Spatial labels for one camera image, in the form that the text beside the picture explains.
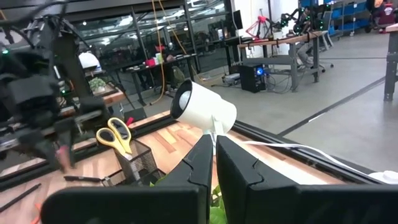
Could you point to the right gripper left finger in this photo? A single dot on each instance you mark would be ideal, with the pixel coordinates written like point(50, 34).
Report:
point(140, 205)

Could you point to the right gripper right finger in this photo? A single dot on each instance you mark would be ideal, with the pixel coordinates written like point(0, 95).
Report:
point(280, 202)

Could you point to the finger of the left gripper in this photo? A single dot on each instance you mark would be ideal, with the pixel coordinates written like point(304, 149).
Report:
point(74, 140)
point(43, 146)

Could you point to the black pen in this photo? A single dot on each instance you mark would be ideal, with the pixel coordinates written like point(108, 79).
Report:
point(18, 199)
point(84, 178)

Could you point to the black mesh desk organizer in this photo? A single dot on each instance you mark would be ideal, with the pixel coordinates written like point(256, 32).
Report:
point(140, 165)

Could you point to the pink red robot arm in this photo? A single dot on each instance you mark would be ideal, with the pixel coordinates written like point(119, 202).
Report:
point(258, 26)

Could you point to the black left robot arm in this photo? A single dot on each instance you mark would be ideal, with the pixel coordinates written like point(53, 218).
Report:
point(62, 53)

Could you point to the office chair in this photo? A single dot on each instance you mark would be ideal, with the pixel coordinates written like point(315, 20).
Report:
point(323, 46)

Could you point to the potted green plant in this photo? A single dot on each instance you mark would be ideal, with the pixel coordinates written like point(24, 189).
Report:
point(217, 211)
point(97, 84)

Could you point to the white desk lamp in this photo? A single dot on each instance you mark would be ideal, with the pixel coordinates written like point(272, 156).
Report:
point(88, 60)
point(208, 105)

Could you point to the black work table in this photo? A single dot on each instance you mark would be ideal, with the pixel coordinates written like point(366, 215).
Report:
point(161, 60)

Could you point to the computer tower blue light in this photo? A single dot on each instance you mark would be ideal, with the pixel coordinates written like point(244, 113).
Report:
point(252, 77)

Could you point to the wooden table grey legs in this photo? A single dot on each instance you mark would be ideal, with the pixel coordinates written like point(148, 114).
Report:
point(280, 40)
point(391, 62)

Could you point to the black robots green lights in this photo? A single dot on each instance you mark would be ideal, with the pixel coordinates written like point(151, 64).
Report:
point(298, 20)

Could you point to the black monitor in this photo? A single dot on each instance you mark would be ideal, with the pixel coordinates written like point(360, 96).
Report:
point(237, 18)

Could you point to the blue storage shelving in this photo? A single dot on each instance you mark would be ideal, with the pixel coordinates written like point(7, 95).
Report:
point(348, 15)

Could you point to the black aluminium table frame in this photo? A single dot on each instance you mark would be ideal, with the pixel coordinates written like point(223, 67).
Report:
point(311, 160)

